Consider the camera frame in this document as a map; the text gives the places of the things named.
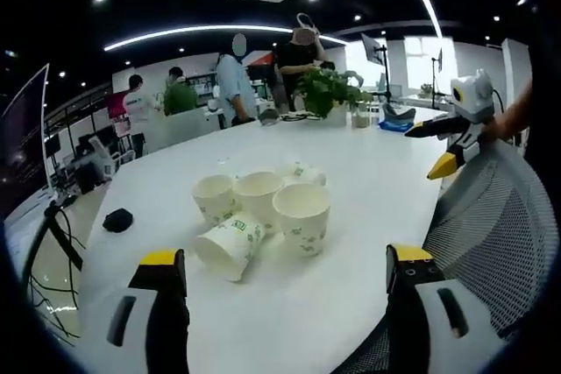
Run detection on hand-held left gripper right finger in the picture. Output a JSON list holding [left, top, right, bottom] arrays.
[[385, 242, 501, 374]]

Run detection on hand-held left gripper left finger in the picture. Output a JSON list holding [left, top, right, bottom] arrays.
[[81, 248, 191, 374]]

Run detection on green print paper cup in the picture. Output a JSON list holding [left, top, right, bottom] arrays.
[[192, 174, 241, 229], [280, 160, 328, 189], [193, 210, 267, 284], [231, 170, 287, 236], [271, 182, 331, 258]]

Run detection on blue and grey object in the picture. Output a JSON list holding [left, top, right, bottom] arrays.
[[378, 102, 417, 133]]

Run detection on slim monitor on stand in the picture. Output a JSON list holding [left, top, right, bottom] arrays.
[[430, 46, 444, 109]]

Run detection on glass jar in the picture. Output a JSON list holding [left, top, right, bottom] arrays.
[[352, 102, 372, 130]]

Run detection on grey mesh office chair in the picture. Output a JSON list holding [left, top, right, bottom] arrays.
[[341, 144, 561, 374]]

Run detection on white table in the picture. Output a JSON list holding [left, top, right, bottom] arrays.
[[77, 105, 466, 374]]

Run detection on small black object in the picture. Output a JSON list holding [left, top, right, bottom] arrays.
[[101, 208, 134, 233]]

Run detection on green potted plant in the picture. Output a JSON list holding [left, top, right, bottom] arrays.
[[296, 67, 374, 128]]

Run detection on grey crumpled object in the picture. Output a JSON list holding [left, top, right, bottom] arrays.
[[257, 108, 281, 128]]

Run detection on white office chair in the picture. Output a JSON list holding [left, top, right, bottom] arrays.
[[86, 134, 135, 174]]

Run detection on large dark monitor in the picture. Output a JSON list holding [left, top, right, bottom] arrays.
[[0, 62, 51, 202]]

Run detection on black cable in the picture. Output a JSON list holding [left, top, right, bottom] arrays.
[[26, 201, 89, 340]]

